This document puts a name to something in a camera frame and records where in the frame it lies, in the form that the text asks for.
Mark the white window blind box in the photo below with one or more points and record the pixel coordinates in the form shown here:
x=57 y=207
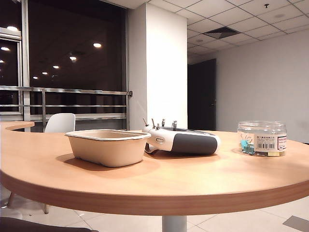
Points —
x=9 y=33

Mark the clear plastic jar with labels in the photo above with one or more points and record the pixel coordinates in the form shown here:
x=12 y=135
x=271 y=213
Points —
x=263 y=131

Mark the yellow binder clip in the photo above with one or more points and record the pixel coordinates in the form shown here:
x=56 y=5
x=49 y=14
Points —
x=271 y=153

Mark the ceiling sprinkler head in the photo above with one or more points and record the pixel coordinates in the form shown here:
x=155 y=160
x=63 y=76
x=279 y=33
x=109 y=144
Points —
x=266 y=5

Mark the ceiling air vent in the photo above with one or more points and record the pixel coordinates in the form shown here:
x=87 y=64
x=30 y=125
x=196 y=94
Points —
x=220 y=32

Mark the curved wooden side table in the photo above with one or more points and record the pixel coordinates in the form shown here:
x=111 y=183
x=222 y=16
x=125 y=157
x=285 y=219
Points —
x=17 y=125

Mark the pale chair leg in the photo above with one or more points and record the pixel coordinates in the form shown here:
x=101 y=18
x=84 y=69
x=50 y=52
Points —
x=46 y=208

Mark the white grey remote controller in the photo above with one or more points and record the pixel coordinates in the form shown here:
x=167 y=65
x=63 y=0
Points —
x=190 y=143

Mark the dark door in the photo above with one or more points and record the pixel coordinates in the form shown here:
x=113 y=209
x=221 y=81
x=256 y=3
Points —
x=201 y=96

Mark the white plastic chair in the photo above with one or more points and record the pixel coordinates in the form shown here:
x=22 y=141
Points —
x=60 y=123

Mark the steel window railing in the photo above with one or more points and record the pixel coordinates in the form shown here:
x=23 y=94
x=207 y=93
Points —
x=72 y=91

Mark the dark brown seat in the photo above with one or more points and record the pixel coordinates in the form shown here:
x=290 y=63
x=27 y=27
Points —
x=36 y=226

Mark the grey floor outlet cover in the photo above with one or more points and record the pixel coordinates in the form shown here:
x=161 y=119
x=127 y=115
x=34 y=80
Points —
x=297 y=221

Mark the beige rectangular paper tray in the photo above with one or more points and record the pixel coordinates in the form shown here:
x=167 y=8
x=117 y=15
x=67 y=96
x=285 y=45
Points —
x=108 y=149

